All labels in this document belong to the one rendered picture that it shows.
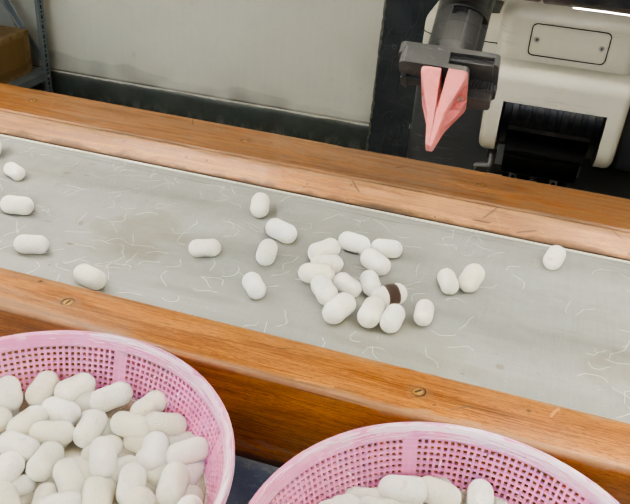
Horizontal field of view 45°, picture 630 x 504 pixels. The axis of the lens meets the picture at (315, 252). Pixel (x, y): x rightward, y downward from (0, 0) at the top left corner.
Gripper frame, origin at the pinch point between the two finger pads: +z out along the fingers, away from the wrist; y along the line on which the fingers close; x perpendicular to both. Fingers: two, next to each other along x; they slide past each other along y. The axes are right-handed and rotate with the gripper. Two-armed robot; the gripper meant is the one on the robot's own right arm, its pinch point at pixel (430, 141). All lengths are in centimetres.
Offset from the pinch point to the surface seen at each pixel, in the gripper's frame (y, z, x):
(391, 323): 1.2, 20.5, -3.6
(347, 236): -6.5, 10.3, 4.3
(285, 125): -81, -99, 184
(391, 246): -1.8, 10.2, 4.6
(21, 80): -183, -88, 165
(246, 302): -12.5, 21.3, -2.6
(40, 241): -33.9, 20.5, -4.3
